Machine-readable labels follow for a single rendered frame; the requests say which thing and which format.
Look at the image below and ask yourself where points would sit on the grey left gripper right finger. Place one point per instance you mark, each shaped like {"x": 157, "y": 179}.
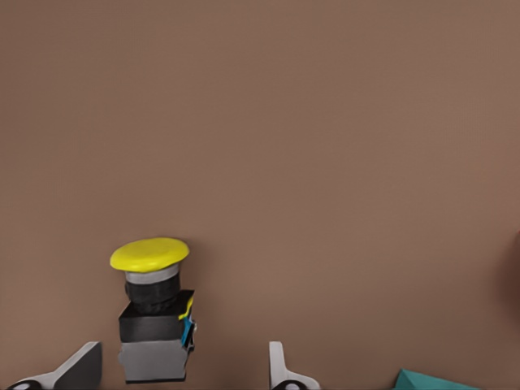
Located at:
{"x": 280, "y": 365}

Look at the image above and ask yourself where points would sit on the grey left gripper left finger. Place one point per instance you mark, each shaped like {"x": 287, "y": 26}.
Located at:
{"x": 77, "y": 365}

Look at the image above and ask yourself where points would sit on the teal box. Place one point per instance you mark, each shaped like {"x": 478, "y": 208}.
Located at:
{"x": 426, "y": 384}

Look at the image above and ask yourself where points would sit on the yellow mushroom push button switch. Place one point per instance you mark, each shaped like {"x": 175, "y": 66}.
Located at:
{"x": 152, "y": 308}

